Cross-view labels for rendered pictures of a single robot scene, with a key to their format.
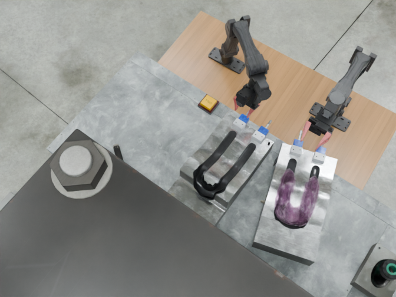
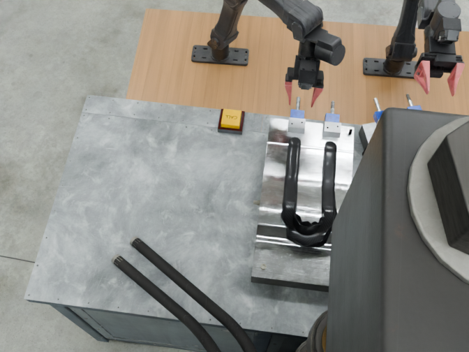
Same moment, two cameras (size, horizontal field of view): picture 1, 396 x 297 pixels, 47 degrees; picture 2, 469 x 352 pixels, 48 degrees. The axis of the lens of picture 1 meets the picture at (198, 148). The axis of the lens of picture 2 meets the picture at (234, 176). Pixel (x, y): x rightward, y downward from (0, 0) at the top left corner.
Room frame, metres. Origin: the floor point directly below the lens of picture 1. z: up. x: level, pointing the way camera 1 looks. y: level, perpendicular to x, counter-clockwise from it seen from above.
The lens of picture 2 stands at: (0.28, 0.41, 2.28)
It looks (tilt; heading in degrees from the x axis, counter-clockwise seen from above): 63 degrees down; 329
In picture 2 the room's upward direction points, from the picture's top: straight up
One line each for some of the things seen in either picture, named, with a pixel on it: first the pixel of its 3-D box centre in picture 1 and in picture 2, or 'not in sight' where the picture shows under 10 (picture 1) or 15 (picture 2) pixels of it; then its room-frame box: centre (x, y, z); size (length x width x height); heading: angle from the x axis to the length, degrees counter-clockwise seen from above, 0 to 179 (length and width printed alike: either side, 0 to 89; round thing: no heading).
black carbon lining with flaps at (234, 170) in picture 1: (223, 164); (311, 186); (0.73, -0.11, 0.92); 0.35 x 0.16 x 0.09; 142
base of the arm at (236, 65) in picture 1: (227, 56); (220, 48); (1.35, -0.17, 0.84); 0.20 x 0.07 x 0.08; 54
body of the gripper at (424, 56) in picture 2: (323, 122); (437, 56); (0.78, -0.49, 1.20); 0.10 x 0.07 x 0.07; 54
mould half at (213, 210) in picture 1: (219, 169); (305, 198); (0.72, -0.09, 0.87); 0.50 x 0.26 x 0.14; 142
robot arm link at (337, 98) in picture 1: (337, 99); (441, 16); (0.85, -0.55, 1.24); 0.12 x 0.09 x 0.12; 144
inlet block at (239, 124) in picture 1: (244, 118); (296, 114); (0.96, -0.22, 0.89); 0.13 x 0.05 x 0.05; 142
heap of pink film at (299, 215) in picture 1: (297, 195); not in sight; (0.57, -0.42, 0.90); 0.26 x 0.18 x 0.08; 159
